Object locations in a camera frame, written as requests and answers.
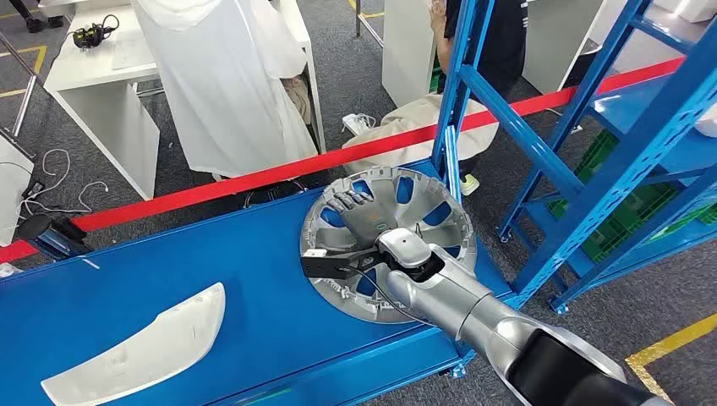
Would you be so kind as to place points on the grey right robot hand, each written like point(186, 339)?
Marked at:
point(364, 218)

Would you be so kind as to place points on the silver wheel hubcap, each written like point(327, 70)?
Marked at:
point(342, 238)

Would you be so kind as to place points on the white plastic trim part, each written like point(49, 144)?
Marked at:
point(708, 123)
point(140, 353)

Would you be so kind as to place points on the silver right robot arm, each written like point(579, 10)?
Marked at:
point(448, 297)

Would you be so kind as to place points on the blue metal shelf rack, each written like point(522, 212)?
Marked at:
point(224, 269)
point(622, 106)

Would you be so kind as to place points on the white power strip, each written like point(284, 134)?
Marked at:
point(353, 123)

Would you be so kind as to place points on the beige bag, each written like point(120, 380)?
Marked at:
point(299, 98)

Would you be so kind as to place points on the red barrier belt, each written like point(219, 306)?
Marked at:
point(224, 188)

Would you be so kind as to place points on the person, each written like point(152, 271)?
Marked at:
point(33, 23)
point(504, 45)

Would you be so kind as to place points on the white table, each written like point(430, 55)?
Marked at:
point(554, 39)
point(95, 67)

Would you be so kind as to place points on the green plastic crate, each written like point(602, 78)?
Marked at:
point(627, 221)
point(707, 216)

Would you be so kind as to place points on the white tape strip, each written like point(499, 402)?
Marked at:
point(89, 262)

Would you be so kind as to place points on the black power adapter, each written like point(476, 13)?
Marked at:
point(33, 189)

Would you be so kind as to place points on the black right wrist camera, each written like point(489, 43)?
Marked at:
point(325, 266)

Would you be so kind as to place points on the metal frame leg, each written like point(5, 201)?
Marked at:
point(358, 17)

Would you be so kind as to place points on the black barrier post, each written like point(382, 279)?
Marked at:
point(50, 238)

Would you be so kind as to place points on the chrome metal frame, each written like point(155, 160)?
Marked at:
point(25, 105)

